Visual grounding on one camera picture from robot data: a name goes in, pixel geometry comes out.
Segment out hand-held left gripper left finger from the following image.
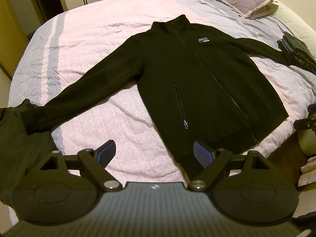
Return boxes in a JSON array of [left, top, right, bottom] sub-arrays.
[[32, 139, 121, 192]]

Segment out dark grey garment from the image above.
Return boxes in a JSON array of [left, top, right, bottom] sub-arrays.
[[0, 99, 53, 203]]

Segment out black zip jacket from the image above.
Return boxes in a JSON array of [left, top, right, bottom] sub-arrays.
[[21, 14, 292, 179]]

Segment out yellow wooden door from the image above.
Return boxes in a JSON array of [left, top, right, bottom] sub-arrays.
[[0, 0, 29, 78]]

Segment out cream quilt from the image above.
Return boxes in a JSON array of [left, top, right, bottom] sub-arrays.
[[272, 2, 316, 42]]

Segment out folded dark clothes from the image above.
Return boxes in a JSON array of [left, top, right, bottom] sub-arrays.
[[276, 31, 316, 76]]

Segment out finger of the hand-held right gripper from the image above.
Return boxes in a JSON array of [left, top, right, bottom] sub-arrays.
[[294, 117, 316, 132]]

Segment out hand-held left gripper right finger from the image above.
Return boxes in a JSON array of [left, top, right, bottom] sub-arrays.
[[189, 140, 271, 190]]

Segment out pink and blue striped blanket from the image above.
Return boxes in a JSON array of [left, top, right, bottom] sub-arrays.
[[7, 0, 316, 225]]

